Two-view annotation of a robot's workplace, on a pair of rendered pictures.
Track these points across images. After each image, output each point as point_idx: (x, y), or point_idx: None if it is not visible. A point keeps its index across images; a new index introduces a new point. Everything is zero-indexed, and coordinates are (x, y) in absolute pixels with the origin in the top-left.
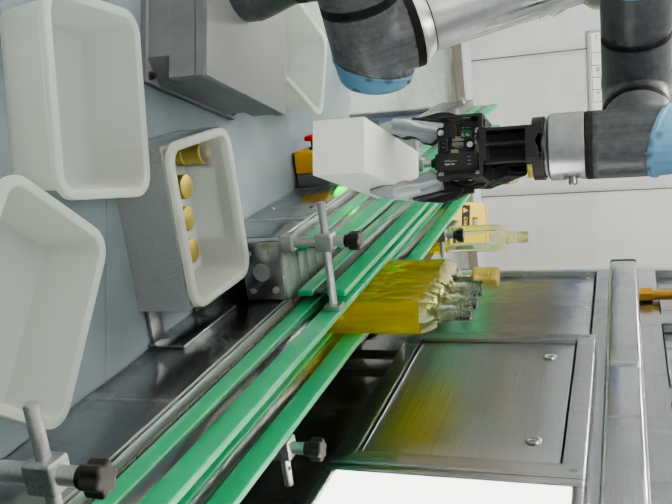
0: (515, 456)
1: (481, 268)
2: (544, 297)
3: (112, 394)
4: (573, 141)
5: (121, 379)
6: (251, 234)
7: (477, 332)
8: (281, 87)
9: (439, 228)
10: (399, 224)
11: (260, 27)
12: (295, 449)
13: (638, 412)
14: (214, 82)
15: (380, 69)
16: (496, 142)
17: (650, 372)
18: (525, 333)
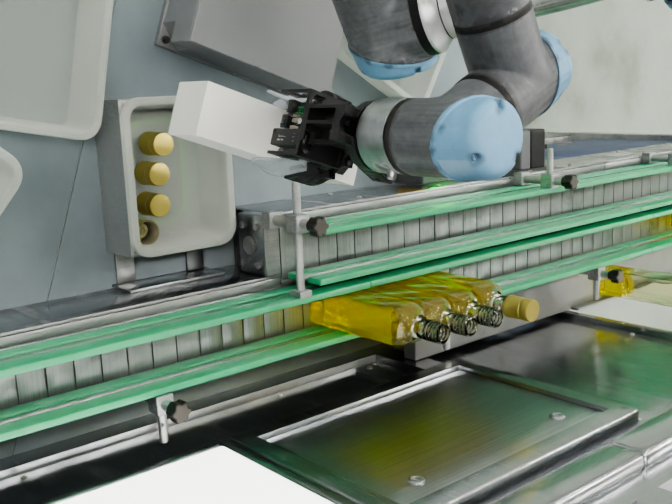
0: (379, 487)
1: (515, 297)
2: (671, 366)
3: (29, 309)
4: (375, 127)
5: (54, 302)
6: (261, 208)
7: (548, 380)
8: (327, 67)
9: (592, 263)
10: (486, 239)
11: (298, 3)
12: (163, 406)
13: (563, 492)
14: (209, 49)
15: (378, 52)
16: (313, 120)
17: (662, 466)
18: (595, 394)
